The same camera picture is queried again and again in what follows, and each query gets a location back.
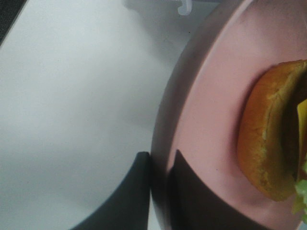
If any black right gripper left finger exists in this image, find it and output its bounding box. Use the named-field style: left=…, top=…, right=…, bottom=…
left=74, top=152, right=151, bottom=230

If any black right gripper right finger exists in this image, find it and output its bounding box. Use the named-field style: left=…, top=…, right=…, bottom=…
left=168, top=150, right=260, bottom=230

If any pink round plate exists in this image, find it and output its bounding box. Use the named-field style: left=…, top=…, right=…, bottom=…
left=151, top=0, right=307, bottom=230

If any burger with lettuce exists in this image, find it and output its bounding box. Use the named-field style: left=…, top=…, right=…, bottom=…
left=237, top=60, right=307, bottom=213

